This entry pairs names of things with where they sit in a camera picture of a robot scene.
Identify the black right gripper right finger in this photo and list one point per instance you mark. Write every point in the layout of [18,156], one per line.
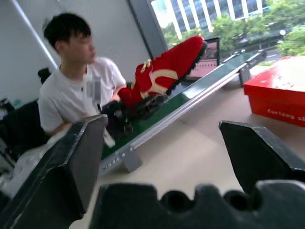
[257,155]

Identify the red cardboard shoebox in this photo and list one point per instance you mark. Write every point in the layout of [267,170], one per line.
[274,95]

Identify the red sneaker with cream stripes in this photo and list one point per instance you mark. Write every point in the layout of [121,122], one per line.
[166,69]
[133,114]

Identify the white slanted wall pipe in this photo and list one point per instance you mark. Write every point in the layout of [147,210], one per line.
[33,33]

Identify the black office chair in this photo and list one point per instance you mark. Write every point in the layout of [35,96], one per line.
[21,128]

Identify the person's left hand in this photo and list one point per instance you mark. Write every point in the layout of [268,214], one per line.
[116,93]

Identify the green conveyor belt silver frame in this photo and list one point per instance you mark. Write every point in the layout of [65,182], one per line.
[205,88]

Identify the black laptop screen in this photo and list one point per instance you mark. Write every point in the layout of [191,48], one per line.
[209,57]

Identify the grey window frame post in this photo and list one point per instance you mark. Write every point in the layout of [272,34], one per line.
[149,23]

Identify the clear plastic bag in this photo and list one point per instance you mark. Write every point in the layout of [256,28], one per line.
[28,164]

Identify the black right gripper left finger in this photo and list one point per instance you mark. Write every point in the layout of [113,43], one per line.
[59,181]

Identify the person in white t-shirt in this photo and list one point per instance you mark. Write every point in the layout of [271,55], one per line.
[66,95]

